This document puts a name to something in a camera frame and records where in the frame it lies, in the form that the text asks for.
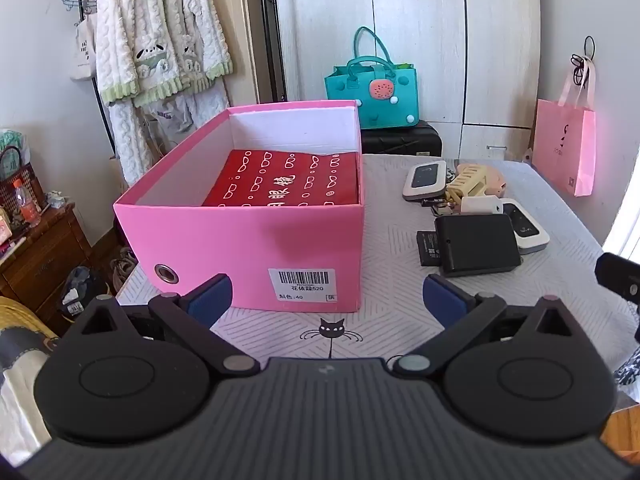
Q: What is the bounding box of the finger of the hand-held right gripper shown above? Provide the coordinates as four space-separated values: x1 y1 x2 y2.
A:
595 252 640 306

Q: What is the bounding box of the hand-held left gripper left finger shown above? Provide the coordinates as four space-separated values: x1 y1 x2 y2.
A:
65 272 261 378

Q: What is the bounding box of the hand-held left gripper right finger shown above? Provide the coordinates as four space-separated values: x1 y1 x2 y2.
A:
392 274 588 378

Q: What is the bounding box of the black phone battery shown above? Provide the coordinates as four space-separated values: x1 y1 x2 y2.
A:
416 230 443 268

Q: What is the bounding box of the pink cardboard box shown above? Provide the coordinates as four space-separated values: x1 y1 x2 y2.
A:
113 100 363 311

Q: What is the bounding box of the black portable hard drive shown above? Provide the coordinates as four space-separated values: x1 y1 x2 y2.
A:
434 214 522 277

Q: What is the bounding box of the white charger plug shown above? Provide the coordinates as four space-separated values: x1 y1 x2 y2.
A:
460 196 503 217

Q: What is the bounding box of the white pocket router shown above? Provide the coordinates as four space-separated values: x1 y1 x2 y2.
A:
500 199 551 255
402 162 447 202

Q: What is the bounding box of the beige claw hair clip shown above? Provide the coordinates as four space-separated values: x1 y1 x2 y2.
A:
446 162 493 206

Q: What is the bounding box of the pink hair clip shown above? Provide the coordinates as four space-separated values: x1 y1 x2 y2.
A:
457 160 507 197

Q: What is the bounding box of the grey patterned tablecloth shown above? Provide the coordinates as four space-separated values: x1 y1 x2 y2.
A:
116 154 623 406

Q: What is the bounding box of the beige shoe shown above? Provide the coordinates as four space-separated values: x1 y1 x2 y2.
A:
110 247 138 291

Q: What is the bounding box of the bunch of keys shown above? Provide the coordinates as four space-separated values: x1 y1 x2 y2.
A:
421 196 462 212

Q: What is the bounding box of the dark bag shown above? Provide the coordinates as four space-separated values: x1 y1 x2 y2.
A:
57 266 108 318

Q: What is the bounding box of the red printed glasses pouch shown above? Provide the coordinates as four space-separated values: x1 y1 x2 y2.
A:
202 149 360 207

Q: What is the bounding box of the pink paper bag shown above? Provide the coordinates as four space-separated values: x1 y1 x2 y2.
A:
531 65 597 197

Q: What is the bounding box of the black suitcase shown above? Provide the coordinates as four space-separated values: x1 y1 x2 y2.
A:
360 120 443 157

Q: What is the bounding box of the wooden cabinet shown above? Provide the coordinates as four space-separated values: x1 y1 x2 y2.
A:
0 203 93 321

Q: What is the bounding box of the cream knit baby sweater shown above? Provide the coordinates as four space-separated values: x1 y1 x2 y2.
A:
107 80 231 186

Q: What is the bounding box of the grey garment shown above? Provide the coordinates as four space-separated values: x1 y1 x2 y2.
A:
147 94 195 147

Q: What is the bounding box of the yellow cloth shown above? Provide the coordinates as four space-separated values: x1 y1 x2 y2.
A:
0 296 61 353

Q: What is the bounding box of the plastic bottle orange label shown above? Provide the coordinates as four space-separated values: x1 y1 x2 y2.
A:
14 182 42 228

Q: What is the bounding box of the black coat rack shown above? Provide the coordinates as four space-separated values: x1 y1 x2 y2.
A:
75 0 118 161

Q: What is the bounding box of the teal felt handbag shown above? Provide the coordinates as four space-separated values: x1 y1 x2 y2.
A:
325 26 418 128

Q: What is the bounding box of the dark woven basket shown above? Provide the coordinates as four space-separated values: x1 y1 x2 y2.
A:
0 146 48 221

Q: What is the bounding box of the white fleece pajama jacket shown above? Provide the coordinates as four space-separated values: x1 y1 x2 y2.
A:
95 0 233 108

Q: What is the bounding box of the white canvas tote bag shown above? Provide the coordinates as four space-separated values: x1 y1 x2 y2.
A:
70 15 97 82

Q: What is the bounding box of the white wardrobe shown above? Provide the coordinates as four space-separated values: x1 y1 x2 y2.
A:
272 0 541 161

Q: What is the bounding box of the dark sliding door frame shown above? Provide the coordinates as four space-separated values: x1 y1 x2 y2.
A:
257 0 288 103

